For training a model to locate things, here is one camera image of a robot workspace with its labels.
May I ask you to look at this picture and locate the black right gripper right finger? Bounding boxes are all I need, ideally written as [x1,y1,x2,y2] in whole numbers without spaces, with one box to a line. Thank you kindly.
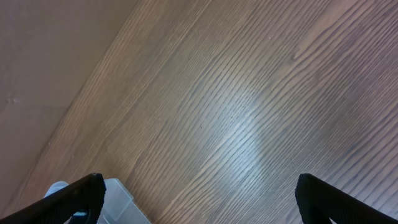
[295,174,397,224]

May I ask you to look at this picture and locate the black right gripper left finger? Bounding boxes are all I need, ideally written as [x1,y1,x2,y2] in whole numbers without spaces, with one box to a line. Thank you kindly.
[1,173,106,224]

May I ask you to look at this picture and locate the clear plastic storage bin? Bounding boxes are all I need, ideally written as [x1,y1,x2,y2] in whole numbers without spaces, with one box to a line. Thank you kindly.
[97,178,150,224]

